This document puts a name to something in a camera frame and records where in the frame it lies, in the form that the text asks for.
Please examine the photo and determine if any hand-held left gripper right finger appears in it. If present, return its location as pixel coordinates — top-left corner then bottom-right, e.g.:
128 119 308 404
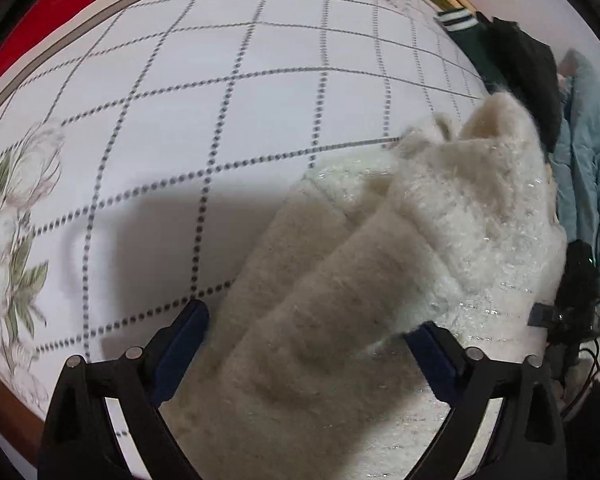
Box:
403 321 569 480

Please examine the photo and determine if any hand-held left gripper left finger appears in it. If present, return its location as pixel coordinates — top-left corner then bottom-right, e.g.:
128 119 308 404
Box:
36 298 211 480

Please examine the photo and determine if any white fuzzy jacket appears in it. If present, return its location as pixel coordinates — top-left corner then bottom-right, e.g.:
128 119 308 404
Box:
169 91 569 480

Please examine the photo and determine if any light blue quilt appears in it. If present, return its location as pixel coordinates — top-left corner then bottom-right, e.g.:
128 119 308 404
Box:
549 48 600 263

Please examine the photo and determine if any white diamond-pattern floral mat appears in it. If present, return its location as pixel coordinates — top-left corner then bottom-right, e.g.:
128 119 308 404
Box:
0 0 487 476

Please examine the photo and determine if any black and green jacket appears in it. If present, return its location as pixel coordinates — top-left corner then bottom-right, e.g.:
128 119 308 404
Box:
433 9 564 154

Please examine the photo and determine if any red floral blanket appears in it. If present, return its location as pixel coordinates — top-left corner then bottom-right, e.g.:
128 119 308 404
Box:
0 0 481 102

